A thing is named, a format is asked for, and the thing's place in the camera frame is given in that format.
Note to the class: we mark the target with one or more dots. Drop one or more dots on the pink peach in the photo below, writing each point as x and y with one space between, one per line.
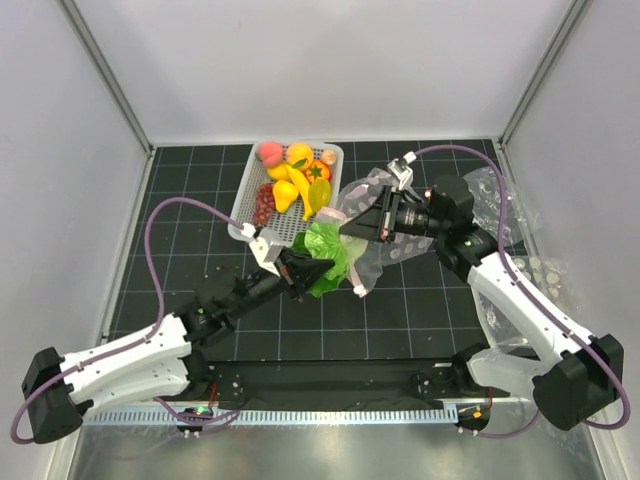
270 154

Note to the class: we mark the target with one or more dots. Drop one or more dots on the silver dotted clear bag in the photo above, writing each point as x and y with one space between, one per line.
522 304

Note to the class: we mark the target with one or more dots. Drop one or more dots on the green lettuce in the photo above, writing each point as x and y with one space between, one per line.
322 242

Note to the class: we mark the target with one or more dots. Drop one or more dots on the red orange tomato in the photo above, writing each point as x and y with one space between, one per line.
318 170

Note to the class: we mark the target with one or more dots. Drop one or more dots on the yellow banana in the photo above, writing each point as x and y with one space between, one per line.
302 184

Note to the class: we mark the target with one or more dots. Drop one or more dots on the yellow mango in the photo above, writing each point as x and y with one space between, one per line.
278 172

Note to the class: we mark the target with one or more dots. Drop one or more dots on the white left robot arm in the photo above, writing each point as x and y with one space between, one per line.
165 360

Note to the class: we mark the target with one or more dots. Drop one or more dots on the pink dotted zip bag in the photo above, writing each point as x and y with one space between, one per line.
360 252

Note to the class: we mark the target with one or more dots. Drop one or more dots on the white perforated plastic basket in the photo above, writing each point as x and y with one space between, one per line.
286 225

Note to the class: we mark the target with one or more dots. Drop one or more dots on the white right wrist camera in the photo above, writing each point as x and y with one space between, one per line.
401 169

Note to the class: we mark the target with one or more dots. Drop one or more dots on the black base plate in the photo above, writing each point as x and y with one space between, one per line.
333 385

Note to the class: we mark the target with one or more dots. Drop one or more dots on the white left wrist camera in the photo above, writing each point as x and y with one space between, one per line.
265 245

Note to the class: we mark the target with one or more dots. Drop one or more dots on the red grape bunch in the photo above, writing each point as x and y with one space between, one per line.
264 205

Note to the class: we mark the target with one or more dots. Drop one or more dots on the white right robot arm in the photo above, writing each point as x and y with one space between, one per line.
574 375

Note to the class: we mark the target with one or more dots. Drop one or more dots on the orange yellow peach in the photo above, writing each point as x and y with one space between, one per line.
299 156

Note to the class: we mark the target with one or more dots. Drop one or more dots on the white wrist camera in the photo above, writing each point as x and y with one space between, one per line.
265 245
401 169

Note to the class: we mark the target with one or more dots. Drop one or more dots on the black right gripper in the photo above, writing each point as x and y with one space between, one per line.
376 221

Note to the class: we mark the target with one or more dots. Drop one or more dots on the beige garlic bulb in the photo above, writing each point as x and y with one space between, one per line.
329 157

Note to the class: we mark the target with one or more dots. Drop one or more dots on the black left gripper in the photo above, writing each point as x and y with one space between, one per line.
299 270

